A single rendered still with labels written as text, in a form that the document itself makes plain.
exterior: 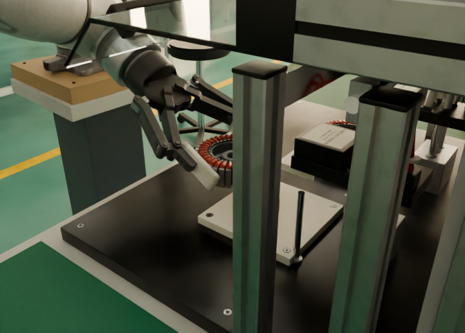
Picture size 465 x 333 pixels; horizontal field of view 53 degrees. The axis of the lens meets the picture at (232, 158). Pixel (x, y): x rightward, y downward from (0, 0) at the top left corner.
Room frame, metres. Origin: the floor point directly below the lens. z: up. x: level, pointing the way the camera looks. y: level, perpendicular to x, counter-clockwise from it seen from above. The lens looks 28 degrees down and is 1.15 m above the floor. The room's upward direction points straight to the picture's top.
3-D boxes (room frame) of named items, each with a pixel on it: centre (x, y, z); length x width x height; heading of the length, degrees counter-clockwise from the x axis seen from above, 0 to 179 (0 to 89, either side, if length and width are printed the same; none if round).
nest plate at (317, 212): (0.55, -0.06, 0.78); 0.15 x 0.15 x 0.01; 52
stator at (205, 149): (0.59, 0.00, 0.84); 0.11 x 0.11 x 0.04
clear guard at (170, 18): (0.49, -0.02, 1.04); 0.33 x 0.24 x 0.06; 52
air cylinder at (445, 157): (0.65, -0.32, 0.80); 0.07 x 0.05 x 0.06; 142
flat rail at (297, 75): (0.58, -0.21, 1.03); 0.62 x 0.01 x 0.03; 142
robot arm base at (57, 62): (1.24, 0.41, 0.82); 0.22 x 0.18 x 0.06; 143
